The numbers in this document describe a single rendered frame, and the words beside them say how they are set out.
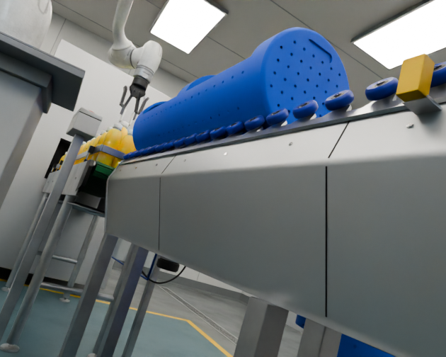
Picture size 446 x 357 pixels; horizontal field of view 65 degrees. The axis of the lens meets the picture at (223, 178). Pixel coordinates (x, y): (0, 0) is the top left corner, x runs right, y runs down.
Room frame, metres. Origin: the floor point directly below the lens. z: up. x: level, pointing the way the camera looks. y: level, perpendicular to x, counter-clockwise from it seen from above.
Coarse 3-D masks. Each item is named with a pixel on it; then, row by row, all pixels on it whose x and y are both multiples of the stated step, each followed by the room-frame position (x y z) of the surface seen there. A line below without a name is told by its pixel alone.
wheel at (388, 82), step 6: (390, 78) 0.44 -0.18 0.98; (372, 84) 0.46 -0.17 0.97; (378, 84) 0.44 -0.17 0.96; (384, 84) 0.43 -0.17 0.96; (390, 84) 0.43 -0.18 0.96; (396, 84) 0.43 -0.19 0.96; (366, 90) 0.45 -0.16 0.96; (372, 90) 0.44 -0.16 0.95; (378, 90) 0.43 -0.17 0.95; (384, 90) 0.43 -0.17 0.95; (390, 90) 0.43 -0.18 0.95; (366, 96) 0.46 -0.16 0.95; (372, 96) 0.44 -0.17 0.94; (378, 96) 0.44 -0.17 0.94; (384, 96) 0.44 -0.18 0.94
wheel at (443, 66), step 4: (436, 64) 0.39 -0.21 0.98; (440, 64) 0.38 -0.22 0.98; (444, 64) 0.37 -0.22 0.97; (436, 68) 0.38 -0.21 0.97; (440, 68) 0.37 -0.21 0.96; (444, 68) 0.36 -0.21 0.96; (436, 72) 0.37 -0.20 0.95; (440, 72) 0.36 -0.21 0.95; (444, 72) 0.36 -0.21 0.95; (436, 76) 0.37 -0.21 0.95; (440, 76) 0.37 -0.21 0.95; (444, 76) 0.37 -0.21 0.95; (432, 80) 0.37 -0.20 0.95; (436, 80) 0.37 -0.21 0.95; (440, 80) 0.37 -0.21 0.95; (444, 80) 0.37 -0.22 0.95; (432, 84) 0.38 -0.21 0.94; (436, 84) 0.37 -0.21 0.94; (440, 84) 0.37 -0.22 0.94
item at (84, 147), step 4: (100, 136) 1.75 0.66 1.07; (92, 140) 1.86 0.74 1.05; (96, 140) 1.75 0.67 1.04; (84, 144) 2.08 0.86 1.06; (88, 144) 1.86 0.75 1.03; (92, 144) 1.85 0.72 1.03; (96, 144) 1.74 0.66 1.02; (80, 148) 2.18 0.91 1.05; (84, 148) 1.97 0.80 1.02; (80, 152) 2.07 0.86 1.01; (64, 156) 2.73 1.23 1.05; (92, 156) 1.74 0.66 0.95; (60, 160) 2.84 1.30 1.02; (76, 160) 2.07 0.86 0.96; (80, 160) 1.96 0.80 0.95
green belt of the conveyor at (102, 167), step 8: (96, 168) 1.48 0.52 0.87; (104, 168) 1.50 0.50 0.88; (112, 168) 1.52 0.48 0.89; (96, 176) 1.54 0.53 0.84; (104, 176) 1.51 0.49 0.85; (88, 184) 2.06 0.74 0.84; (96, 184) 1.91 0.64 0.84; (104, 184) 1.77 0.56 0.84; (88, 192) 2.79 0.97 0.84; (96, 192) 2.51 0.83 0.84; (104, 192) 2.29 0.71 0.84
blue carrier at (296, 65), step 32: (288, 32) 0.68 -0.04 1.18; (256, 64) 0.68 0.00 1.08; (288, 64) 0.69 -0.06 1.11; (320, 64) 0.74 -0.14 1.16; (192, 96) 0.95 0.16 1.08; (224, 96) 0.79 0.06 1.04; (256, 96) 0.69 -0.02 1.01; (288, 96) 0.71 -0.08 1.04; (320, 96) 0.75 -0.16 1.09; (160, 128) 1.16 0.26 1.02; (192, 128) 0.98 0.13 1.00
